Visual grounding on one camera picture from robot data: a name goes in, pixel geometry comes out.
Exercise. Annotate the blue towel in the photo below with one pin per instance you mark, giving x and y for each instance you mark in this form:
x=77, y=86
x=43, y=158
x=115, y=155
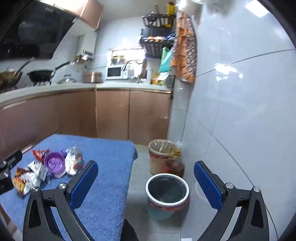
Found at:
x=108, y=166

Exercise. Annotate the black wall rack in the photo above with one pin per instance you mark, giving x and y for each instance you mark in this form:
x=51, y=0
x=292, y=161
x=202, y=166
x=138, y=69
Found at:
x=153, y=47

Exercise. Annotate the brass wok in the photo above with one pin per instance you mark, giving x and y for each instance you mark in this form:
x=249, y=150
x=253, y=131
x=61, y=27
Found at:
x=10, y=77

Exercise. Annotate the glass pot lid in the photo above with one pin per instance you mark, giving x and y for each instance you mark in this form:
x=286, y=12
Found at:
x=67, y=80

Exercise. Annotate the white printed packet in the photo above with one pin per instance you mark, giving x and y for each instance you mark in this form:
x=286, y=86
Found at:
x=38, y=170

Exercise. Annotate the orange white snack packet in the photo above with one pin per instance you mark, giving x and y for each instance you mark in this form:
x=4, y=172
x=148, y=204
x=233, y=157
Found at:
x=22, y=179

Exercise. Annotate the brown cardboard tube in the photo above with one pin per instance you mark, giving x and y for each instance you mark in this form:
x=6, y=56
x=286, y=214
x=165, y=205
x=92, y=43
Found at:
x=157, y=8

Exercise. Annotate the brown upper cabinet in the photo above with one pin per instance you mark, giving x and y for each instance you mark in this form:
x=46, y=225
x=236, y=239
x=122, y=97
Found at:
x=89, y=12

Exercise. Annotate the orange patterned apron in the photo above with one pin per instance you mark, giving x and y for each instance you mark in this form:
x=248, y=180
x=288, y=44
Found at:
x=185, y=53

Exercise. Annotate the beige bin with liner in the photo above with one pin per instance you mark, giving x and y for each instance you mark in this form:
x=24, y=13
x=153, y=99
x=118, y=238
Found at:
x=159, y=157

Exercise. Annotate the cooking oil bottle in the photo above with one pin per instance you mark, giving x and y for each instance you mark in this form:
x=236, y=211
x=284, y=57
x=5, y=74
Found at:
x=175, y=168

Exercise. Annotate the white water heater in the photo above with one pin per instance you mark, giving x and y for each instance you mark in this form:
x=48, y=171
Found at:
x=87, y=44

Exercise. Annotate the white wrapper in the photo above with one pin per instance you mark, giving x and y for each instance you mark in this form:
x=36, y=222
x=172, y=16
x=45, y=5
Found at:
x=72, y=162

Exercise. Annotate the yellow roll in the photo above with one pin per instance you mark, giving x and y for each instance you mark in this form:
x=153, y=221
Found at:
x=171, y=8

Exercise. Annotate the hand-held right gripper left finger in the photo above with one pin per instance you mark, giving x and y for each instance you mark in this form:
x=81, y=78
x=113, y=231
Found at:
x=84, y=179

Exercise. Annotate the yellow packets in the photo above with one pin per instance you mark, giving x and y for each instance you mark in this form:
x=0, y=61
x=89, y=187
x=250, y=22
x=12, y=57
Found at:
x=157, y=78

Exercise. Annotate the black range hood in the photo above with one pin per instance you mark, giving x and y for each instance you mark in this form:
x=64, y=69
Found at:
x=30, y=30

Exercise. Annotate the metal faucet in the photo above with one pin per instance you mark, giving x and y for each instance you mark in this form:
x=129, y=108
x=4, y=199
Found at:
x=129, y=63

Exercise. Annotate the red snack wrapper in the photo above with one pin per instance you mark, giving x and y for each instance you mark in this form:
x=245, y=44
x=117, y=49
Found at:
x=39, y=154

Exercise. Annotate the dark cloth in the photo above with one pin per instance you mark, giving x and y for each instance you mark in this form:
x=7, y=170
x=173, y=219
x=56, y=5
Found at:
x=130, y=231

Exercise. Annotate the white microwave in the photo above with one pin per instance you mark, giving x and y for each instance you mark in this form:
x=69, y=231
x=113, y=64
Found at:
x=115, y=72

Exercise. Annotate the white-rimmed bin with black bag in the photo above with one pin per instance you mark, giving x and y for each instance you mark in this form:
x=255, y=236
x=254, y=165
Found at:
x=167, y=192

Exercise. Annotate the green plastic bag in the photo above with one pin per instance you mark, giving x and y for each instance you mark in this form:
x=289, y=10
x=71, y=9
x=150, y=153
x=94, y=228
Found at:
x=164, y=61

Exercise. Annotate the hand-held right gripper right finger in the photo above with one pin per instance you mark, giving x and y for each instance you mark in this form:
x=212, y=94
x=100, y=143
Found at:
x=205, y=180

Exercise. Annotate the black frying pan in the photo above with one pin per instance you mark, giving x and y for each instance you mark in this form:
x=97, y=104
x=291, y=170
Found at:
x=40, y=75

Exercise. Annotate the brown base cabinets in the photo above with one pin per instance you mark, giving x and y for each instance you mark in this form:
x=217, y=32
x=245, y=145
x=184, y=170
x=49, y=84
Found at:
x=111, y=113

